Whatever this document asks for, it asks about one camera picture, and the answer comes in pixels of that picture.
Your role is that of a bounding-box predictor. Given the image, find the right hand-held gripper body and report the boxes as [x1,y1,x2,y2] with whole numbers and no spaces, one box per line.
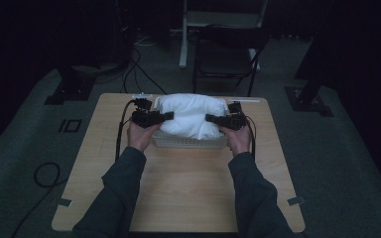
[220,101,248,131]

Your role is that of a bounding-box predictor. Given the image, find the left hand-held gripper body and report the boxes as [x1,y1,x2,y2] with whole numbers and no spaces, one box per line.
[130,98,167,129]

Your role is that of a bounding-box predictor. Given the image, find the white cloth bundle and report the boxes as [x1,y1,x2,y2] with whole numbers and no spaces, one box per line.
[156,92,228,141]

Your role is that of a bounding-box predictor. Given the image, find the white plastic basket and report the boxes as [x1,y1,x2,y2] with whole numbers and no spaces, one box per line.
[151,95,230,149]

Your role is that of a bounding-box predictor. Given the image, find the person's left hand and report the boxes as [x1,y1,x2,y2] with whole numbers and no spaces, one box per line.
[126,119,162,154]

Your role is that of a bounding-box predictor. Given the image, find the person's right hand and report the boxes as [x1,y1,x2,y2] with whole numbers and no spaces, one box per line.
[219,123,253,158]

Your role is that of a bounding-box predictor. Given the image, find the long white strip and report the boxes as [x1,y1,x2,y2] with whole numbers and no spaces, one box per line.
[227,97,261,103]

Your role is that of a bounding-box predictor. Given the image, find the black folding chair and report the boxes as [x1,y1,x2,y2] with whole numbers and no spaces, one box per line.
[191,25,272,98]

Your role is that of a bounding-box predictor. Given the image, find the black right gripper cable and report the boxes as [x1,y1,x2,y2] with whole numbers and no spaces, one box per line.
[244,114,258,163]

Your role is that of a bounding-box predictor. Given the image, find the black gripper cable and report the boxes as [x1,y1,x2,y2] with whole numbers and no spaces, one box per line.
[244,114,258,163]
[114,98,138,162]

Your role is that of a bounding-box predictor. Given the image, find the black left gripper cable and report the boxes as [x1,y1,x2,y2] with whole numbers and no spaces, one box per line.
[114,98,138,162]

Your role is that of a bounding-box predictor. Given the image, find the long black floor cable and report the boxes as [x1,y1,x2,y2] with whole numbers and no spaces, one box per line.
[121,46,169,95]

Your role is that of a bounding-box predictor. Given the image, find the black stand with base plate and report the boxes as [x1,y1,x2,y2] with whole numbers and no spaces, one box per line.
[44,62,97,106]
[284,0,335,118]

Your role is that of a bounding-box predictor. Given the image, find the looped black floor cable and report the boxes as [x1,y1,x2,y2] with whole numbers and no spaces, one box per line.
[10,161,69,238]

